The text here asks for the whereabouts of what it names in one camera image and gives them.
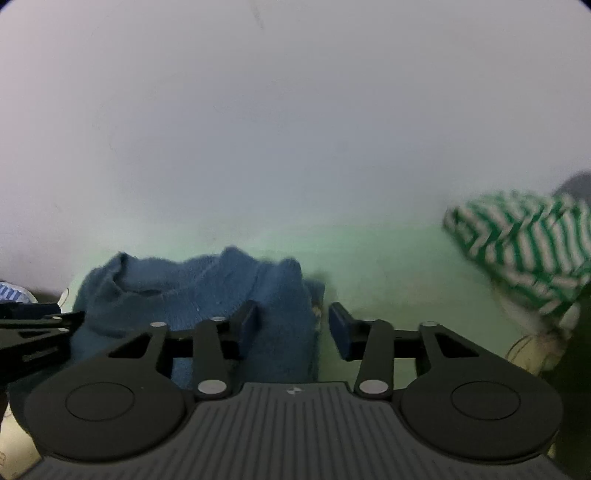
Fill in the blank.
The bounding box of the blue knit sweater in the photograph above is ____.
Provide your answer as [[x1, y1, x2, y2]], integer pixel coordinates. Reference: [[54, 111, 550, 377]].
[[71, 247, 325, 383]]

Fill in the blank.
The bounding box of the blue white patterned cloth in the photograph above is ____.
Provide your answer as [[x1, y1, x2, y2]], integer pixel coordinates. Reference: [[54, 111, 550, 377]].
[[0, 281, 38, 304]]

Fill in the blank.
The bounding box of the green white striped garment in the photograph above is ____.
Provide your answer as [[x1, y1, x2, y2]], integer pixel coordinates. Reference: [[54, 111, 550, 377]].
[[443, 190, 590, 332]]

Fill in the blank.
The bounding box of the dark green garment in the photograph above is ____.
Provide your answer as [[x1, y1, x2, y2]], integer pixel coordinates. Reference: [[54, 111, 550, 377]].
[[543, 298, 590, 479]]

